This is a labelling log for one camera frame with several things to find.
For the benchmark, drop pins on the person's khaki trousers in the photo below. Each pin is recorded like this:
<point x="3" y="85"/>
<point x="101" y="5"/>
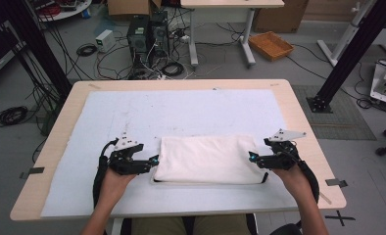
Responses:
<point x="161" y="226"/>

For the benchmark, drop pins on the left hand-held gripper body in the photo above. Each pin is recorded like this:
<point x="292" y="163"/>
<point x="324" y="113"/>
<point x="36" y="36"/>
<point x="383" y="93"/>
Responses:
<point x="125" y="163"/>

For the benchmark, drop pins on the black aluminium post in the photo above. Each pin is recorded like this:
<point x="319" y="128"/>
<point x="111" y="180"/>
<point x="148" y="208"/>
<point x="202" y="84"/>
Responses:
<point x="354" y="49"/>
<point x="40" y="49"/>

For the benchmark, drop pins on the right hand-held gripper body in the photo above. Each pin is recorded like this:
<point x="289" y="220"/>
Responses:
<point x="284" y="156"/>

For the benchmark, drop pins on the white tank top black trim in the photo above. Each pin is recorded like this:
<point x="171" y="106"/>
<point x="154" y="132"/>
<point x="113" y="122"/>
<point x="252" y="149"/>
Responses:
<point x="207" y="160"/>

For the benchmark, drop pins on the white foam mat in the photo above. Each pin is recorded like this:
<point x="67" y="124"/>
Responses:
<point x="116" y="117"/>

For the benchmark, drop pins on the round white table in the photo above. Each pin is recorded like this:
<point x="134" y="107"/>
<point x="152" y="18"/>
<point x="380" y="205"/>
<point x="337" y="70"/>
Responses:
<point x="67" y="9"/>

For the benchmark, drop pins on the black computer tower green label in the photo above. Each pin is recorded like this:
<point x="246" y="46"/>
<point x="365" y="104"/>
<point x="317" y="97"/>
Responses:
<point x="137" y="37"/>

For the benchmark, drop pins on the large closed cardboard box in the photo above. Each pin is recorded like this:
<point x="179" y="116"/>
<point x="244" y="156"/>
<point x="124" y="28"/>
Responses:
<point x="279" y="16"/>

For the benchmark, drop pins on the grey floor mat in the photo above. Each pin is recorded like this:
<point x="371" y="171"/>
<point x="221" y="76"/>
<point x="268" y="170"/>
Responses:
<point x="341" y="120"/>

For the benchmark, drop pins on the black chair seat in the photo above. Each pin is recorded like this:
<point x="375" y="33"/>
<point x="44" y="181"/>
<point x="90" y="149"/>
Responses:
<point x="285" y="230"/>

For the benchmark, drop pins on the open cardboard box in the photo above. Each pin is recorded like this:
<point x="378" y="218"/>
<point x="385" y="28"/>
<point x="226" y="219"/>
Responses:
<point x="129" y="7"/>

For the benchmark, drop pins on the white power supply box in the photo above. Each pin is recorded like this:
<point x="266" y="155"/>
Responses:
<point x="105" y="39"/>

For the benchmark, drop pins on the white table leg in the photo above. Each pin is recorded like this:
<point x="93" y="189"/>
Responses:
<point x="116" y="226"/>

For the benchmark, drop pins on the person's right hand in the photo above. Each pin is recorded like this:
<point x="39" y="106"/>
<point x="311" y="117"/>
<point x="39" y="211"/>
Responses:
<point x="292" y="182"/>

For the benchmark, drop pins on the white-legged wooden desk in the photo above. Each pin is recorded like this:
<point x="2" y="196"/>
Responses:
<point x="230" y="3"/>

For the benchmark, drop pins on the orange wicker basket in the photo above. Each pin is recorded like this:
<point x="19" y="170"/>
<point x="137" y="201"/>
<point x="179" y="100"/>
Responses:
<point x="271" y="45"/>

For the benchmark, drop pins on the person's left hand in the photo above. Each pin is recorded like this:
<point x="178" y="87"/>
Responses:
<point x="117" y="186"/>

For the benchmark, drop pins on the black tape strip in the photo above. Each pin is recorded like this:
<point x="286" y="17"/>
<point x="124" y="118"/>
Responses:
<point x="34" y="171"/>
<point x="336" y="182"/>

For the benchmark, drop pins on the white metal stand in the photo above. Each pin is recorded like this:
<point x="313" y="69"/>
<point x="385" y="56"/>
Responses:
<point x="343" y="39"/>

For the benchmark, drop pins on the grey shelf unit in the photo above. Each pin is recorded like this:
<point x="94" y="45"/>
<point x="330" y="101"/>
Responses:
<point x="0" y="52"/>

